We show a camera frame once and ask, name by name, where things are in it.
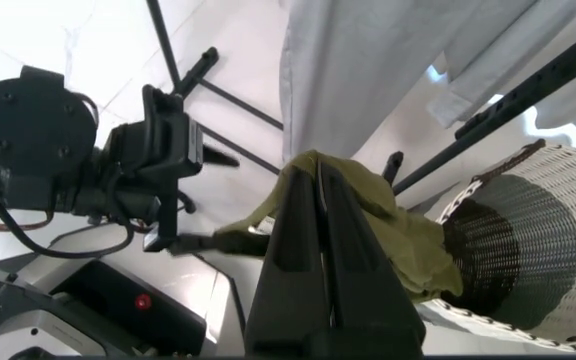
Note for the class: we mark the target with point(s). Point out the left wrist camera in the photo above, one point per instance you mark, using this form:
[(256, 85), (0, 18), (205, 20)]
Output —
[(168, 145)]

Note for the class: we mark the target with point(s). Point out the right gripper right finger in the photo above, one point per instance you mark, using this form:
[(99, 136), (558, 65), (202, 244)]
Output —
[(368, 320)]

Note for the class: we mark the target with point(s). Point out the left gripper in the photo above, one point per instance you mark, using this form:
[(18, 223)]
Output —
[(118, 200)]

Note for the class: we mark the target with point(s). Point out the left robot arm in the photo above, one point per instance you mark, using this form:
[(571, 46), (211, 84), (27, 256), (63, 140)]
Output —
[(28, 120)]

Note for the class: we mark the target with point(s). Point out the white laundry basket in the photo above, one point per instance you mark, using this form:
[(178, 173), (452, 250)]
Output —
[(543, 225)]

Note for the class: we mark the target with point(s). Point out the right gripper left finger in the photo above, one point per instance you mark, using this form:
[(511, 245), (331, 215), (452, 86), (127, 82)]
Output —
[(288, 310)]

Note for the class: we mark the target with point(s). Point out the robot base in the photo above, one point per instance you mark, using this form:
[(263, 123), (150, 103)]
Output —
[(118, 300)]

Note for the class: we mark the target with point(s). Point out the black clothes rack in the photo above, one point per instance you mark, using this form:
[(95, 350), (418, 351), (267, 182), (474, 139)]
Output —
[(518, 97)]

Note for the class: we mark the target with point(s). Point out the green garment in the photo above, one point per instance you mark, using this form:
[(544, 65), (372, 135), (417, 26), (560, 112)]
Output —
[(408, 240)]

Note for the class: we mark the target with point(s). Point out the pale grey shorts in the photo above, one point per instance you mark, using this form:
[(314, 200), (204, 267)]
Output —
[(358, 75)]

